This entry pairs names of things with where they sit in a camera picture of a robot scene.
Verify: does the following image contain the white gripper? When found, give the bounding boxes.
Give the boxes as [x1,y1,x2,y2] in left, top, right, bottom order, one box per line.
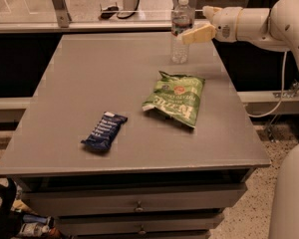
[180,6,242,45]

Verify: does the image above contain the clear plastic water bottle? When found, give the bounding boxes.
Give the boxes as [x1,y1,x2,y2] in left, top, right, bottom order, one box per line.
[170,0,194,64]

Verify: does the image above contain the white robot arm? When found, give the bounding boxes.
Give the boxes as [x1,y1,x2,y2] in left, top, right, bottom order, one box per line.
[179,0,299,239]

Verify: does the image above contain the green chips bag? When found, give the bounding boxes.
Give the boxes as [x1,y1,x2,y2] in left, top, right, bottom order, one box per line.
[143,71,205,128]

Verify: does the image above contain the grey drawer cabinet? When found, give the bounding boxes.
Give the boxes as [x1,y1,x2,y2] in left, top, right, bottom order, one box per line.
[0,32,270,239]

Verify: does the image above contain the blue snack bar wrapper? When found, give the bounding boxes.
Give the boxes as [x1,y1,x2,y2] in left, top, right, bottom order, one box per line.
[82,112,128,151]

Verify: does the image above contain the top grey drawer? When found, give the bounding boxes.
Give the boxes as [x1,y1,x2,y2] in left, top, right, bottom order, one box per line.
[22,183,247,216]

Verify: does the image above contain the grey drawer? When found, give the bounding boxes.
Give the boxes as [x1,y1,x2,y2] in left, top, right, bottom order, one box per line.
[56,212,223,236]
[22,183,247,216]

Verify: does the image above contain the bottles on floor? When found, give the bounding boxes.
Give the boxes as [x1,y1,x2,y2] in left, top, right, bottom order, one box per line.
[17,214,54,238]

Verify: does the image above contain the black bag on floor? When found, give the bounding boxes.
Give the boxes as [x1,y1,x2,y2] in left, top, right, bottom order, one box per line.
[0,178,21,239]

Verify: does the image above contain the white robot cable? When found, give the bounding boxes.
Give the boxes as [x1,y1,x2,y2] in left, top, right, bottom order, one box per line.
[247,51,288,120]

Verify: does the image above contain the metal railing frame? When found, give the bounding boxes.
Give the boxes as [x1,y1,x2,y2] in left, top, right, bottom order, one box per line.
[0,0,299,124]

